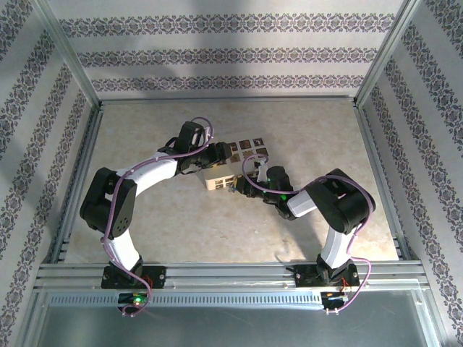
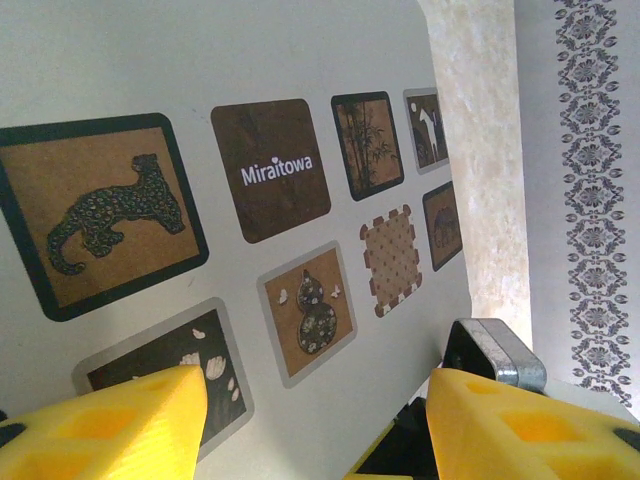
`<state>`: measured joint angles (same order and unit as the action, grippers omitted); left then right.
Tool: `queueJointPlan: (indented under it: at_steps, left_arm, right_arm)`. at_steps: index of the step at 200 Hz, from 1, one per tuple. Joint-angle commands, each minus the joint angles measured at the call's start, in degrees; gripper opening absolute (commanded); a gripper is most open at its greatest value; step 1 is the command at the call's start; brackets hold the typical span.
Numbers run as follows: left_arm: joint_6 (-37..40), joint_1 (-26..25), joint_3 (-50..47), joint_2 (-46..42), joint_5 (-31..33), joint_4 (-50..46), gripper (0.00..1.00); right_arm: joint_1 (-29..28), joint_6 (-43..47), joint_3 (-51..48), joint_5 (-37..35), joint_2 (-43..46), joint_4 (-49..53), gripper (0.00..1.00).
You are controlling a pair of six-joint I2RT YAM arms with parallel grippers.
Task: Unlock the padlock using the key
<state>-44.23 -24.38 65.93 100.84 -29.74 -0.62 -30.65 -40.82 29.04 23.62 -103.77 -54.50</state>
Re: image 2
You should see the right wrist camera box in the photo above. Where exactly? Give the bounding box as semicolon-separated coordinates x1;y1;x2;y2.
443;318;636;419

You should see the white box with picture tiles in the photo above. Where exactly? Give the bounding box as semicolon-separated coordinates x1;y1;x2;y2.
0;0;474;480

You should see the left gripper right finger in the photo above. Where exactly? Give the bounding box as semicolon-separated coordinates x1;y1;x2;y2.
424;367;640;480

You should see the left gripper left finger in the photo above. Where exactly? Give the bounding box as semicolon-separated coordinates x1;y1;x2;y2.
0;363;209;480

